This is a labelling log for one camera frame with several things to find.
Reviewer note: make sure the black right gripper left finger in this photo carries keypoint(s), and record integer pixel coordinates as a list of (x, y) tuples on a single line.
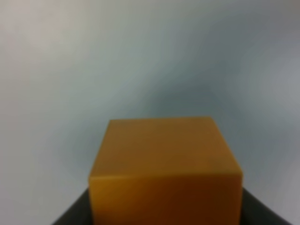
[(79, 213)]

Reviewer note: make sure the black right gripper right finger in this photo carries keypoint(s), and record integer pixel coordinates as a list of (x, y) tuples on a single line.
[(254, 212)]

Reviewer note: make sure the orange cube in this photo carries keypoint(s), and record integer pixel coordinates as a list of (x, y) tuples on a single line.
[(165, 171)]

